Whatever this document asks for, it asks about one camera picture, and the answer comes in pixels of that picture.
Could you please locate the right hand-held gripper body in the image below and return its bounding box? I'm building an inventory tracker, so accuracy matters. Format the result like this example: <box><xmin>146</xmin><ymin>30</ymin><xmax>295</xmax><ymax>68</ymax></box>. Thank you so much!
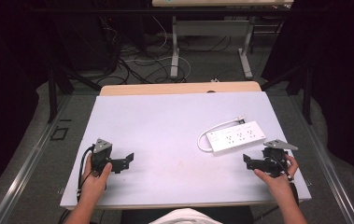
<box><xmin>260</xmin><ymin>138</ymin><xmax>299</xmax><ymax>179</ymax></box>

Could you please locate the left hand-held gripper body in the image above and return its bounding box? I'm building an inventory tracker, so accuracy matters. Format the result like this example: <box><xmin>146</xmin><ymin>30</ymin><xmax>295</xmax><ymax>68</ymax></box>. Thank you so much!
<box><xmin>90</xmin><ymin>137</ymin><xmax>114</xmax><ymax>175</ymax></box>

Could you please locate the person's right hand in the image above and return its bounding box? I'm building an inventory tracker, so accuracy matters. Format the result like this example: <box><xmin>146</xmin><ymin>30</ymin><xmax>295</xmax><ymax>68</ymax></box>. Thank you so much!
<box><xmin>253</xmin><ymin>153</ymin><xmax>300</xmax><ymax>195</ymax></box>

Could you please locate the person's left hand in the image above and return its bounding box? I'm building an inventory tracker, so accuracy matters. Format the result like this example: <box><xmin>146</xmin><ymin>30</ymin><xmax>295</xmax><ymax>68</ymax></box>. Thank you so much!
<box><xmin>80</xmin><ymin>152</ymin><xmax>113</xmax><ymax>203</ymax></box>

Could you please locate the white power strip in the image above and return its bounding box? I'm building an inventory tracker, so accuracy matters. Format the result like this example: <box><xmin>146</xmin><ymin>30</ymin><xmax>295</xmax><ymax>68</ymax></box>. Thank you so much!
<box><xmin>205</xmin><ymin>120</ymin><xmax>267</xmax><ymax>154</ymax></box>

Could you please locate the white table mat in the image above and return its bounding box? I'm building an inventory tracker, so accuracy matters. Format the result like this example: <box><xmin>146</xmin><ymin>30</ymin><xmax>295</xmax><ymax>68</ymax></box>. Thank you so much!
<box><xmin>59</xmin><ymin>91</ymin><xmax>312</xmax><ymax>210</ymax></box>

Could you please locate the black metal stand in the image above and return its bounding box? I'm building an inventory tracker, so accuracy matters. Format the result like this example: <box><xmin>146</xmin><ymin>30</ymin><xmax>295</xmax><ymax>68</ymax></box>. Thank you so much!
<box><xmin>47</xmin><ymin>59</ymin><xmax>103</xmax><ymax>124</ymax></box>
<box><xmin>260</xmin><ymin>61</ymin><xmax>314</xmax><ymax>126</ymax></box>

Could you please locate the person's white shirt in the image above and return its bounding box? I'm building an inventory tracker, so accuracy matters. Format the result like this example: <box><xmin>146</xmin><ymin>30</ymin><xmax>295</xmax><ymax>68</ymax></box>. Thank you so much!
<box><xmin>148</xmin><ymin>207</ymin><xmax>224</xmax><ymax>224</ymax></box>

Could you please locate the wooden table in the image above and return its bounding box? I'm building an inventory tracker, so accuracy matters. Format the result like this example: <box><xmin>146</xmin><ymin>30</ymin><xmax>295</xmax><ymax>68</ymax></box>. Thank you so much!
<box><xmin>99</xmin><ymin>80</ymin><xmax>262</xmax><ymax>97</ymax></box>

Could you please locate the white desk with metal legs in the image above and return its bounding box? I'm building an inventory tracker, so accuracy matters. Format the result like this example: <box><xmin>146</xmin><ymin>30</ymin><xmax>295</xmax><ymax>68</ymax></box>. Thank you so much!
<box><xmin>151</xmin><ymin>0</ymin><xmax>295</xmax><ymax>80</ymax></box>

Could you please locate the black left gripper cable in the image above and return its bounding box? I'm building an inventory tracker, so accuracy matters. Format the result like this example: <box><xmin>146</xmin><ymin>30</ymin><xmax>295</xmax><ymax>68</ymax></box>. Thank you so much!
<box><xmin>76</xmin><ymin>147</ymin><xmax>95</xmax><ymax>203</ymax></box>

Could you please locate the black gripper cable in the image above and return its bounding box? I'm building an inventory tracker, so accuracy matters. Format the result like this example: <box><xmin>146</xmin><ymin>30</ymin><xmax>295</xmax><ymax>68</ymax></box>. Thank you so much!
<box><xmin>271</xmin><ymin>154</ymin><xmax>301</xmax><ymax>207</ymax></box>
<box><xmin>76</xmin><ymin>147</ymin><xmax>95</xmax><ymax>203</ymax></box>

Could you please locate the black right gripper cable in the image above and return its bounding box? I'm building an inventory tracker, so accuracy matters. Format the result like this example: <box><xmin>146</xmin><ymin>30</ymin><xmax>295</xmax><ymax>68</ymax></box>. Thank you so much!
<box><xmin>271</xmin><ymin>154</ymin><xmax>301</xmax><ymax>207</ymax></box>

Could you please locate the white power strip cable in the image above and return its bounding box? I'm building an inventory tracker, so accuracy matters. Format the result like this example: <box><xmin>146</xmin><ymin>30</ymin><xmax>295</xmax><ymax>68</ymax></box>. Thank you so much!
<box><xmin>196</xmin><ymin>119</ymin><xmax>240</xmax><ymax>153</ymax></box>

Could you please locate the aluminium floor rail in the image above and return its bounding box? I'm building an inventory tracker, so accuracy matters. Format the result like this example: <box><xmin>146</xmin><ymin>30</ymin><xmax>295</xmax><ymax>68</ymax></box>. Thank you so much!
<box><xmin>0</xmin><ymin>92</ymin><xmax>73</xmax><ymax>224</ymax></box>
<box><xmin>289</xmin><ymin>92</ymin><xmax>354</xmax><ymax>224</ymax></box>

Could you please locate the tangle of floor cables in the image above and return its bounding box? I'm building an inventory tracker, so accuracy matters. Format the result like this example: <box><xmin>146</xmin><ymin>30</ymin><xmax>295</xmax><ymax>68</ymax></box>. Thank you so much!
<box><xmin>97</xmin><ymin>16</ymin><xmax>233</xmax><ymax>86</ymax></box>

